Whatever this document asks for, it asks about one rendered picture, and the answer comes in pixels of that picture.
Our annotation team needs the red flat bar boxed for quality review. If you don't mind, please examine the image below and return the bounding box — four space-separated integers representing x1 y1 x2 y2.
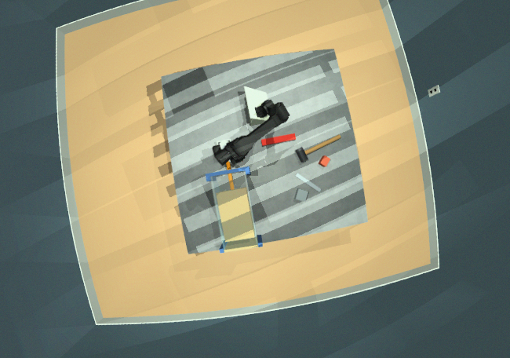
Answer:
261 133 296 146

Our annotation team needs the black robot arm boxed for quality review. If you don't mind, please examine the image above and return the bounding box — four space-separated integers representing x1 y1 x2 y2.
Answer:
215 99 290 166

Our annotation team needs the black-headed mallet with wooden handle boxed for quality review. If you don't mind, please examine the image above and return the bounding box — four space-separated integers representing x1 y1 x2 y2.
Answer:
295 135 341 162

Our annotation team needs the pale grey flat bar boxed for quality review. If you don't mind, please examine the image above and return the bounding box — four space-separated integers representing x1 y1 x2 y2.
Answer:
296 174 321 192

